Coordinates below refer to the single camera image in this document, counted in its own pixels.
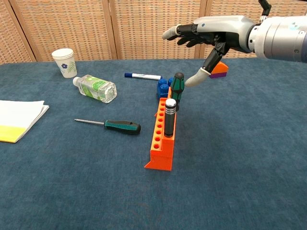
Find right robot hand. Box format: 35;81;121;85
162;15;256;87

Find green black handled screwdriver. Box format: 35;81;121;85
170;72;185;112

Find silver black precision screwdriver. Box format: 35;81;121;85
164;98;177;138

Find orange tool rack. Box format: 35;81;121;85
144;86;177;171

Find orange and purple building block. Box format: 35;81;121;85
210;61;228;79

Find blue building block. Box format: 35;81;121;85
156;77;182;99

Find white marker blue cap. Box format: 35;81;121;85
124;72;163;81

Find clear plastic water bottle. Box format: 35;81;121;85
72;74;118;104

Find woven bamboo folding screen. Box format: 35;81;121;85
0;0;307;65

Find white floral paper cup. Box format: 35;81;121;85
51;48;78;79

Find blue felt tablecloth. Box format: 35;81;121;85
0;56;307;230

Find white yellow notepad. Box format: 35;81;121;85
0;100;50;144

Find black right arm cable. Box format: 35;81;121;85
258;0;272;19

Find teal black handled screwdriver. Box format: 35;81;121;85
74;118;142;135

